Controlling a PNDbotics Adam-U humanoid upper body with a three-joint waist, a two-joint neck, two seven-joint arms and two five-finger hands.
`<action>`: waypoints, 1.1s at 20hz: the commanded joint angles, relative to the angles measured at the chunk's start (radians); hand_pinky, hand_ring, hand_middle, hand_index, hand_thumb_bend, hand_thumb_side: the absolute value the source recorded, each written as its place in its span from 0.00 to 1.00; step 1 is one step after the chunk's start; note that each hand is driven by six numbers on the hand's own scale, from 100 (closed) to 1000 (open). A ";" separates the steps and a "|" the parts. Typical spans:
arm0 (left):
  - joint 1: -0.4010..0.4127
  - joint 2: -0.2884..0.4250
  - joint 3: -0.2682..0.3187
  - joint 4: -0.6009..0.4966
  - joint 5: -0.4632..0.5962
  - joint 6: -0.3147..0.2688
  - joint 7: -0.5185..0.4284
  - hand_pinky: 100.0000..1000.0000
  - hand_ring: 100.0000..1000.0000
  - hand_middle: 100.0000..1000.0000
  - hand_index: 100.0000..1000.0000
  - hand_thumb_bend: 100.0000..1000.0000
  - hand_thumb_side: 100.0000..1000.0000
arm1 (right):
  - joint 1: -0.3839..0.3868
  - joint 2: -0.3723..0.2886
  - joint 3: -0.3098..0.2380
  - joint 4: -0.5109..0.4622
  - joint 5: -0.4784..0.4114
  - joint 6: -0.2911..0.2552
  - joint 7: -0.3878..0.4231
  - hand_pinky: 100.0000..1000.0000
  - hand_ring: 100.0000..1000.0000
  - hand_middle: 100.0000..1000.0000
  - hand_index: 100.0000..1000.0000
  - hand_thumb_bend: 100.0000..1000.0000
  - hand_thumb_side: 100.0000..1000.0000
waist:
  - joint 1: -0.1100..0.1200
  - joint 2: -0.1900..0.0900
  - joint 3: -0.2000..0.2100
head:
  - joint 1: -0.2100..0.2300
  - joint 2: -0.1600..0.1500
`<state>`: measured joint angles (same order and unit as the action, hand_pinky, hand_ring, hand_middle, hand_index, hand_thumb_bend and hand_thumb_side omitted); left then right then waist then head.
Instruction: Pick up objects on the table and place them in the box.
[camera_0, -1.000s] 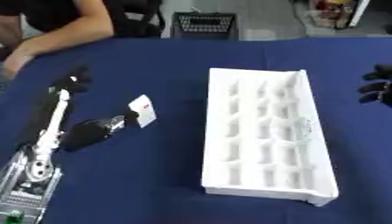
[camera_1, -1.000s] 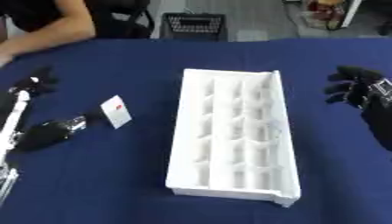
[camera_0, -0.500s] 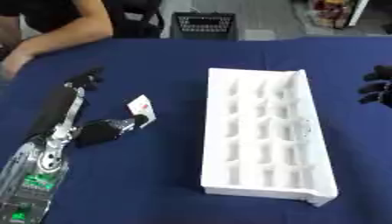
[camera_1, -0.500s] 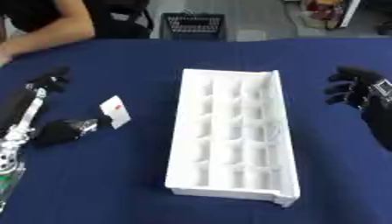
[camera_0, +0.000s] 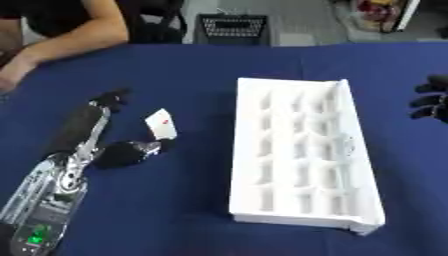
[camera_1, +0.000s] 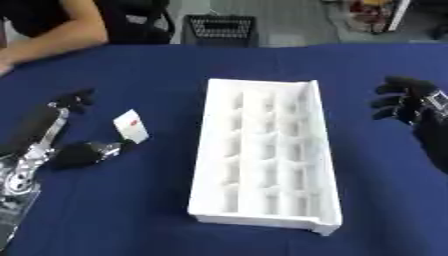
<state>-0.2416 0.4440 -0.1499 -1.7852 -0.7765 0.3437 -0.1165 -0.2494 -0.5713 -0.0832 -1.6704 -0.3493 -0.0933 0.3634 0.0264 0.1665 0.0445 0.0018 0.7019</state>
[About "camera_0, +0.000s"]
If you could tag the bag with red contents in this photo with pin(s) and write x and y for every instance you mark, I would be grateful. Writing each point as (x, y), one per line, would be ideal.
(379, 13)

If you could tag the person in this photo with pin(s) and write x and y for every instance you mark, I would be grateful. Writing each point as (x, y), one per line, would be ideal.
(52, 30)

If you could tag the white card with red mark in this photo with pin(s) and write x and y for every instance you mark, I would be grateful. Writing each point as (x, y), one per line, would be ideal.
(161, 124)

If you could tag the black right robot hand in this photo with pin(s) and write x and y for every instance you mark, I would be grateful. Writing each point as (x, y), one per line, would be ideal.
(434, 100)

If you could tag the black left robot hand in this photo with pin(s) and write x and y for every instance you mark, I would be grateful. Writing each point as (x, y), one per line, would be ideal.
(79, 125)

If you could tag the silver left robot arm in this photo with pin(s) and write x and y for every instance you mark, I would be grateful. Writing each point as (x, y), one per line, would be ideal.
(44, 203)

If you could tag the white foam compartment tray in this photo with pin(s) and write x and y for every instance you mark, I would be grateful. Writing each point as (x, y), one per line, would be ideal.
(303, 153)

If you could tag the black chair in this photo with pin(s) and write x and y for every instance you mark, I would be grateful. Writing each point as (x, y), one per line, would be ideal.
(154, 23)

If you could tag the black mesh crate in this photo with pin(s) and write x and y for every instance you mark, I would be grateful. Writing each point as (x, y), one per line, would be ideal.
(233, 29)

